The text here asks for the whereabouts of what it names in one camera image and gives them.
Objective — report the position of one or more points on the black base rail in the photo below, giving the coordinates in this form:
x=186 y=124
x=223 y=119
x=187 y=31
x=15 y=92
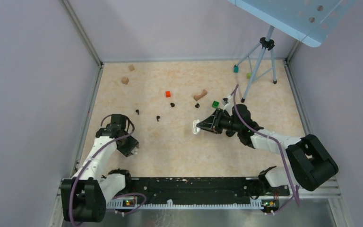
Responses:
x=198 y=191

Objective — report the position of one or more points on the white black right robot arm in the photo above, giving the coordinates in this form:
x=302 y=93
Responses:
x=308 y=163

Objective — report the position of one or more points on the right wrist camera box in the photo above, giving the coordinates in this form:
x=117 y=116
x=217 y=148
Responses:
x=225 y=102

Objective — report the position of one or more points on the brown wooden arch block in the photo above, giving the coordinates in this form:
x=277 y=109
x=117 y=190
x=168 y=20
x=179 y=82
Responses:
x=200 y=96

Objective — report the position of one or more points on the light blue perforated panel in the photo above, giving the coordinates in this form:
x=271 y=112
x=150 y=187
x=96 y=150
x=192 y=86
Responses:
x=307 y=21

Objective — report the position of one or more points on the teal cube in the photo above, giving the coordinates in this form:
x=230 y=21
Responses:
x=235 y=69

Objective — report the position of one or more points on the orange cube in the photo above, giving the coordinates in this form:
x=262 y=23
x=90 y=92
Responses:
x=167 y=94

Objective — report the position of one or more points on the grey tripod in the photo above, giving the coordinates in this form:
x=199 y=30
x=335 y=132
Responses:
x=267 y=45

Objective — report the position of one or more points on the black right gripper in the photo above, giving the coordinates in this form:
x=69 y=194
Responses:
x=207 y=125

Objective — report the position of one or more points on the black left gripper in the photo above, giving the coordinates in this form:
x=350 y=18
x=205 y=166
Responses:
x=126 y=151

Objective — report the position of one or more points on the white earbud charging case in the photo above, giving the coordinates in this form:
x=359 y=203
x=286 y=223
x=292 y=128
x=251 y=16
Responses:
x=195 y=128

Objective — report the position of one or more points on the green block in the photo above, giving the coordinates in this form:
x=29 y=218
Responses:
x=215 y=104

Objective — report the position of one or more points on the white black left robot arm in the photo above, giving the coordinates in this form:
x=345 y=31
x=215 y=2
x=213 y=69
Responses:
x=84 y=195

